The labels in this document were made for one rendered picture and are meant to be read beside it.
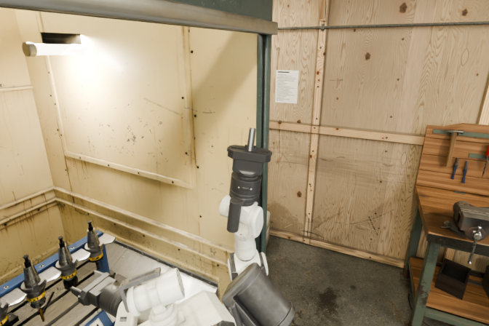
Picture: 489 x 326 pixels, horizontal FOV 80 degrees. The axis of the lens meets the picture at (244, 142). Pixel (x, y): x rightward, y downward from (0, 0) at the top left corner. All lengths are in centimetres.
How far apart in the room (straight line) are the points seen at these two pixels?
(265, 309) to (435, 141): 216
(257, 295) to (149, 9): 64
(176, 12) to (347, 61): 217
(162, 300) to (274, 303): 26
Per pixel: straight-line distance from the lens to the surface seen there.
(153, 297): 73
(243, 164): 80
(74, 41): 165
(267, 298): 79
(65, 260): 127
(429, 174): 278
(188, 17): 62
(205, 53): 115
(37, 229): 235
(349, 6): 267
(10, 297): 126
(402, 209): 299
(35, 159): 220
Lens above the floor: 195
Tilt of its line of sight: 18 degrees down
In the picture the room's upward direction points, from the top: straight up
